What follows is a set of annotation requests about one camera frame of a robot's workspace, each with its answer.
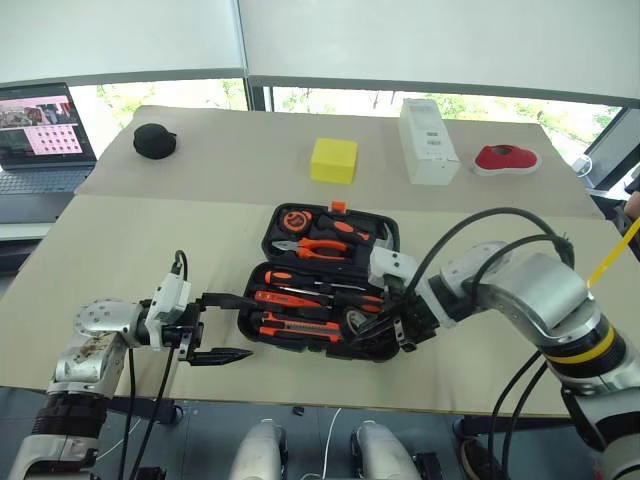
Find orange handled pliers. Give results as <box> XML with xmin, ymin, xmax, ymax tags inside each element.
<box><xmin>272</xmin><ymin>236</ymin><xmax>351</xmax><ymax>262</ymax></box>

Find orange tester screwdriver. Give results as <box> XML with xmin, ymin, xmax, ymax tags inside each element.
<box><xmin>253</xmin><ymin>290</ymin><xmax>335</xmax><ymax>309</ymax></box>

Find red white shoe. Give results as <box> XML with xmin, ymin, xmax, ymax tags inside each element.
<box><xmin>472</xmin><ymin>143</ymin><xmax>543</xmax><ymax>177</ymax></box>

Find orange black handled screwdriver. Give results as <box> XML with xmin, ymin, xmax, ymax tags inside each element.
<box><xmin>263</xmin><ymin>269</ymin><xmax>374</xmax><ymax>292</ymax></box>

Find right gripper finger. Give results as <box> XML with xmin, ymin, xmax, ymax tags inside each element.
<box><xmin>355</xmin><ymin>311</ymin><xmax>402</xmax><ymax>339</ymax></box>
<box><xmin>349</xmin><ymin>333</ymin><xmax>402</xmax><ymax>352</ymax></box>

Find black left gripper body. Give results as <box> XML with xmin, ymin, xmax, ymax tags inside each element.
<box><xmin>162</xmin><ymin>297</ymin><xmax>206</xmax><ymax>362</ymax></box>

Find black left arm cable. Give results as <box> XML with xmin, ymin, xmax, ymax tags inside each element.
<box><xmin>119</xmin><ymin>249</ymin><xmax>190</xmax><ymax>480</ymax></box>

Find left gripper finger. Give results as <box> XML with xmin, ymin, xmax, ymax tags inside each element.
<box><xmin>199</xmin><ymin>292</ymin><xmax>259</xmax><ymax>311</ymax></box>
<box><xmin>189</xmin><ymin>348</ymin><xmax>255</xmax><ymax>368</ymax></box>

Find white carton box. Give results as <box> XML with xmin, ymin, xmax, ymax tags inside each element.
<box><xmin>398</xmin><ymin>97</ymin><xmax>461</xmax><ymax>186</ymax></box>

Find open laptop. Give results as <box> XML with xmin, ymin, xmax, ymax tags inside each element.
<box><xmin>0</xmin><ymin>82</ymin><xmax>99</xmax><ymax>224</ymax></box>

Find white roller blind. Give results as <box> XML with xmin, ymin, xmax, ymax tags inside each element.
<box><xmin>0</xmin><ymin>0</ymin><xmax>249</xmax><ymax>87</ymax></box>
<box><xmin>238</xmin><ymin>0</ymin><xmax>640</xmax><ymax>109</ymax></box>

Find silver rounded robot leg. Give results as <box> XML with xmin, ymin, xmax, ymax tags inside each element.
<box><xmin>349</xmin><ymin>419</ymin><xmax>421</xmax><ymax>480</ymax></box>
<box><xmin>227</xmin><ymin>418</ymin><xmax>289</xmax><ymax>480</ymax></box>

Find orange black utility knife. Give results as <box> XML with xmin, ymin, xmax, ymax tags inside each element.
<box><xmin>258</xmin><ymin>310</ymin><xmax>343</xmax><ymax>342</ymax></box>

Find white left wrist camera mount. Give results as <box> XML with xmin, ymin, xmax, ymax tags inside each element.
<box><xmin>149</xmin><ymin>273</ymin><xmax>193</xmax><ymax>325</ymax></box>

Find white floor cable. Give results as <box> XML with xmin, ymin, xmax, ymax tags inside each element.
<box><xmin>319</xmin><ymin>407</ymin><xmax>344</xmax><ymax>480</ymax></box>

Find black orange tape measure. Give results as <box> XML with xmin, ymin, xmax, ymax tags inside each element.
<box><xmin>280</xmin><ymin>209</ymin><xmax>314</xmax><ymax>234</ymax></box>

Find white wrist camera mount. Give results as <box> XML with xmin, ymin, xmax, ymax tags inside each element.
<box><xmin>367</xmin><ymin>244</ymin><xmax>418</xmax><ymax>301</ymax></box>
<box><xmin>149</xmin><ymin>273</ymin><xmax>193</xmax><ymax>325</ymax></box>

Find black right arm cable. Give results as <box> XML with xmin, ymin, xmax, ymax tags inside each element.
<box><xmin>405</xmin><ymin>206</ymin><xmax>576</xmax><ymax>304</ymax></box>
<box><xmin>469</xmin><ymin>232</ymin><xmax>574</xmax><ymax>301</ymax></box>

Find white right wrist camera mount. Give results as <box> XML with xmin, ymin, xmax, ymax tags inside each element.
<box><xmin>367</xmin><ymin>244</ymin><xmax>418</xmax><ymax>301</ymax></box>

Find black tool case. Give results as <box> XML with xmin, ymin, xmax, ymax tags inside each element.
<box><xmin>236</xmin><ymin>201</ymin><xmax>407</xmax><ymax>363</ymax></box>

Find black round pouch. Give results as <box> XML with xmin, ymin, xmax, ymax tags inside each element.
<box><xmin>132</xmin><ymin>122</ymin><xmax>179</xmax><ymax>162</ymax></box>

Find yellow box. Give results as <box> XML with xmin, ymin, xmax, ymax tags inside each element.
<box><xmin>308</xmin><ymin>137</ymin><xmax>359</xmax><ymax>185</ymax></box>

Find black orange handled hammer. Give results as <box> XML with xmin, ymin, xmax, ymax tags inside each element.
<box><xmin>313</xmin><ymin>213</ymin><xmax>399</xmax><ymax>250</ymax></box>

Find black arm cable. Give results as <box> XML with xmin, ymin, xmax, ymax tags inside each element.
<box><xmin>119</xmin><ymin>249</ymin><xmax>190</xmax><ymax>480</ymax></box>
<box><xmin>469</xmin><ymin>232</ymin><xmax>574</xmax><ymax>301</ymax></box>
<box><xmin>405</xmin><ymin>206</ymin><xmax>576</xmax><ymax>304</ymax></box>

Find yellow strap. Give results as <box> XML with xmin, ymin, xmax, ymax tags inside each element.
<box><xmin>587</xmin><ymin>229</ymin><xmax>640</xmax><ymax>289</ymax></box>

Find black tape roll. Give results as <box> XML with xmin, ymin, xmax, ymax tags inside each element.
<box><xmin>344</xmin><ymin>308</ymin><xmax>374</xmax><ymax>335</ymax></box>

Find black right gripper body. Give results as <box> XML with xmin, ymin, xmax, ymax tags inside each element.
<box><xmin>396</xmin><ymin>294</ymin><xmax>442</xmax><ymax>354</ymax></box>

